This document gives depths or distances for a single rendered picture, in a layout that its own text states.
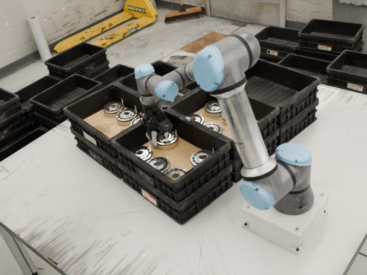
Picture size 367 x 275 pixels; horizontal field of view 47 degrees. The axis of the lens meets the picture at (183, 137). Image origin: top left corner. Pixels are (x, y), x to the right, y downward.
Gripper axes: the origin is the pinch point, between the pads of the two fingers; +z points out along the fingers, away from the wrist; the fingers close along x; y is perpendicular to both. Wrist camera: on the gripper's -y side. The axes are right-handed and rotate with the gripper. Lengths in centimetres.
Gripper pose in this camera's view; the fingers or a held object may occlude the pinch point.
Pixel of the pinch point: (160, 142)
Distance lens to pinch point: 179.7
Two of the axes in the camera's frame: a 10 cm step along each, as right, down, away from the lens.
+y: -6.2, -4.0, 6.7
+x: -7.7, 4.5, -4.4
